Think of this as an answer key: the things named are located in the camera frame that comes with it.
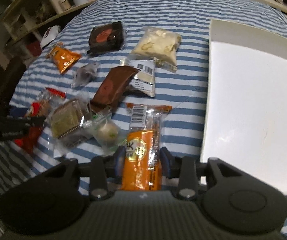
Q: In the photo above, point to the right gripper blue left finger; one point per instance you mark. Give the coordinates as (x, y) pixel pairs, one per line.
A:
(118, 162)

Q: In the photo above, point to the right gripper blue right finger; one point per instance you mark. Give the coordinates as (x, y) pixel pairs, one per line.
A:
(167, 163)

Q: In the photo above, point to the large orange snack pack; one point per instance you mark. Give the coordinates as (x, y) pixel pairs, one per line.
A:
(142, 169)

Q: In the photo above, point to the red snack pack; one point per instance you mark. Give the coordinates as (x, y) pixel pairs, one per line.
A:
(47, 101)

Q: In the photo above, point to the clear round pastry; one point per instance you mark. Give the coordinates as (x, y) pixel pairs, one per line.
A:
(109, 135)

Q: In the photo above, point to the clear square biscuit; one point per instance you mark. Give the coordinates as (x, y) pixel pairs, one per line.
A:
(69, 124)

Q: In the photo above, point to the white beige labelled snack pack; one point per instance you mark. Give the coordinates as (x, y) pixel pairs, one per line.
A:
(144, 80)

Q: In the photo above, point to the small orange snack pack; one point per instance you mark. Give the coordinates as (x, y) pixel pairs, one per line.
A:
(63, 58)

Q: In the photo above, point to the dark chair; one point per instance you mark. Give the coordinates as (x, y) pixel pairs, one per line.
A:
(9, 79)

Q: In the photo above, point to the brown wrapped snack bar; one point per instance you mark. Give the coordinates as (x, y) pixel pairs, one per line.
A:
(112, 88)

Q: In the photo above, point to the red box under shelf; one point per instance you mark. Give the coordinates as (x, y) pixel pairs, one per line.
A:
(34, 48)

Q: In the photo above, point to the clear wrapped dark candy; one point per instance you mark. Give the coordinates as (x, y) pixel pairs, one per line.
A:
(85, 74)

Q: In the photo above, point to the white shallow cardboard tray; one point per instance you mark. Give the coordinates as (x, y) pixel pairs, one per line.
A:
(246, 110)

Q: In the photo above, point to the clear bag pale chips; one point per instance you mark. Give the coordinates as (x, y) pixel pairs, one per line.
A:
(160, 45)

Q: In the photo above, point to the black red pastry pack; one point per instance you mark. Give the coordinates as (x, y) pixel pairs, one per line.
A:
(106, 38)

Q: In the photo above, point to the small lidded jar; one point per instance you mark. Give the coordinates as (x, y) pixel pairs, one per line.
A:
(65, 5)

